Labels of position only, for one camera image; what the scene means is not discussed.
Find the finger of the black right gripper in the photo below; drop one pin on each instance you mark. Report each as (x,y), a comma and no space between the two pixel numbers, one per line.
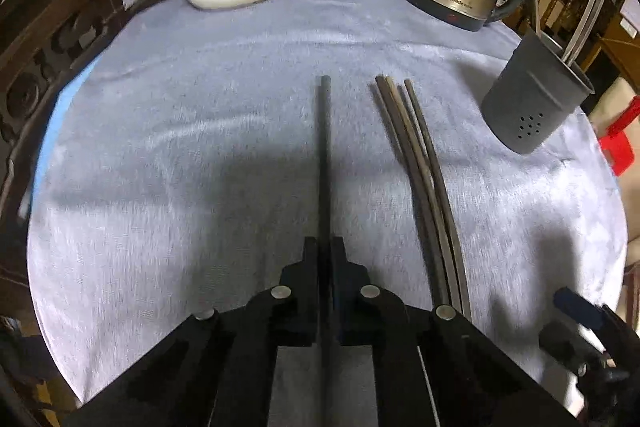
(568,347)
(577,308)

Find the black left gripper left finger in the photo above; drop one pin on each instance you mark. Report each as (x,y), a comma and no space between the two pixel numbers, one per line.
(216,370)

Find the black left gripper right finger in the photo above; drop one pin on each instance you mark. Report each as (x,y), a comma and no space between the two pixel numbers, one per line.
(433,368)

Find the dark chopstick four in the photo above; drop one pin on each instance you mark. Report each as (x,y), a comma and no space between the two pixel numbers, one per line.
(426,254)

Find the dark chopstick six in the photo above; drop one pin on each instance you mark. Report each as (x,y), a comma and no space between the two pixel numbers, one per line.
(443,202)

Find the dark chopstick two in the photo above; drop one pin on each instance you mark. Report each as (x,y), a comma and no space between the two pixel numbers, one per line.
(585,34)

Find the dark chopstick five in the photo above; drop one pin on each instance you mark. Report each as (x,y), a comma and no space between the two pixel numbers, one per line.
(422,183)

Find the dark chopstick seven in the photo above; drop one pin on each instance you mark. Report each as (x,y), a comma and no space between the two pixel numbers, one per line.
(578,31)

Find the red plastic chair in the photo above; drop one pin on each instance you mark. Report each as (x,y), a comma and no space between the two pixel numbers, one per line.
(615,142)

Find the grey towel cloth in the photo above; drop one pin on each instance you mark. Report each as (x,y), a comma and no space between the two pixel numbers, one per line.
(185,175)

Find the dark grey utensil holder cup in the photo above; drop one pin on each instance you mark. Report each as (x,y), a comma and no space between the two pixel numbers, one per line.
(532,96)

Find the blue table cover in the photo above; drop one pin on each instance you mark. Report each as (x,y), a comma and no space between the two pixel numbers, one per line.
(55,123)

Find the dark carved wooden chair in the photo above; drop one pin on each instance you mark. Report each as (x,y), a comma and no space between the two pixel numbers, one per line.
(44,45)

